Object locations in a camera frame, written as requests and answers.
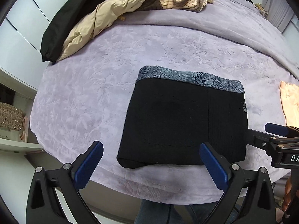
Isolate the black garment on bed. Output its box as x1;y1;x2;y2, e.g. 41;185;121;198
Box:
41;0;105;63

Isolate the white bedside shelf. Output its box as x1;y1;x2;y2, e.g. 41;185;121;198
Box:
1;68;44;155

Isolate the right hand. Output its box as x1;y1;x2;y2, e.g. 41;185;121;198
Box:
282;176;293;212

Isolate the beige jacket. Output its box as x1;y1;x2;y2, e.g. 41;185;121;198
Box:
57;0;146;61

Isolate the peach cloth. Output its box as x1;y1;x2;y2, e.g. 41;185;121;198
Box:
280;81;299;127

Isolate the lavender embossed bed blanket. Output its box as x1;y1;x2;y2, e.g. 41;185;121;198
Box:
31;0;298;205

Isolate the gold sequin bag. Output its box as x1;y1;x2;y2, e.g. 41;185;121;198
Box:
0;102;24;130

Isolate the black pants grey waistband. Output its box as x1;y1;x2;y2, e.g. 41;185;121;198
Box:
117;66;248;169

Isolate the white wardrobe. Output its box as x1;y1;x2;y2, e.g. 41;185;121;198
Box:
1;0;68;91

